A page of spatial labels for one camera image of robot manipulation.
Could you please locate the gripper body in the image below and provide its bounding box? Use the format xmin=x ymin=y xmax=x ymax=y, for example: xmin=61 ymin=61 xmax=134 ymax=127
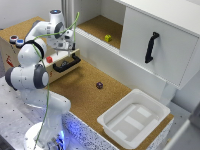
xmin=53 ymin=29 xmax=76 ymax=51

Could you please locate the wooden drawer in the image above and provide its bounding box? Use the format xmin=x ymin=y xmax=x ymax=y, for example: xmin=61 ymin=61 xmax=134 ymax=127
xmin=43 ymin=47 xmax=82 ymax=85

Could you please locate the wooden drawer box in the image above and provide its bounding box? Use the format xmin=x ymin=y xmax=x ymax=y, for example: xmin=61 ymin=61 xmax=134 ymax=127
xmin=0 ymin=16 xmax=56 ymax=70

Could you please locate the white cabinet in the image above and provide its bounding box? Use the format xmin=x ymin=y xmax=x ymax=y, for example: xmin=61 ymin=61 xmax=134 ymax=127
xmin=71 ymin=0 xmax=200 ymax=108

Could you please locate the blue button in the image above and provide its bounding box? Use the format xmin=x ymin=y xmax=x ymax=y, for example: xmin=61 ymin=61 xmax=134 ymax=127
xmin=15 ymin=38 xmax=26 ymax=48

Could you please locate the yellow block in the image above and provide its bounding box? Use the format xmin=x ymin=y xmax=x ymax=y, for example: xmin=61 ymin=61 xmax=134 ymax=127
xmin=104 ymin=34 xmax=113 ymax=43

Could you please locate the purple block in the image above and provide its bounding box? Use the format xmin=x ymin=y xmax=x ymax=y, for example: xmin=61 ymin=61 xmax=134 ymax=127
xmin=95 ymin=81 xmax=104 ymax=90

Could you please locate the red button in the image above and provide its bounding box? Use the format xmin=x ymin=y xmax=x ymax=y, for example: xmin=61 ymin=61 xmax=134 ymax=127
xmin=9 ymin=34 xmax=19 ymax=44

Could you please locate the white plastic box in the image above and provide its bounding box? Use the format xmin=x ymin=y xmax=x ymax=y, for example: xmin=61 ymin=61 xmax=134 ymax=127
xmin=96 ymin=88 xmax=172 ymax=150

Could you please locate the white sliding door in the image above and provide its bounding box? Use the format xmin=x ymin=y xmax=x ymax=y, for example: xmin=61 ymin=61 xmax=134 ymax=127
xmin=118 ymin=6 xmax=200 ymax=91

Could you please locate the black drawer handle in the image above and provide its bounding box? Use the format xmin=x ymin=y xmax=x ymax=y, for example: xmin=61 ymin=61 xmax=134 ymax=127
xmin=52 ymin=54 xmax=82 ymax=74

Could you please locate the green cable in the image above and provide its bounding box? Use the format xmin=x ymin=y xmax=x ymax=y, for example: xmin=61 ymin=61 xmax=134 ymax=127
xmin=32 ymin=11 xmax=81 ymax=150

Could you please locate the black door handle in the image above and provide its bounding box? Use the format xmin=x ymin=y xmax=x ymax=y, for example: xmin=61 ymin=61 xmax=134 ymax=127
xmin=144 ymin=31 xmax=161 ymax=65

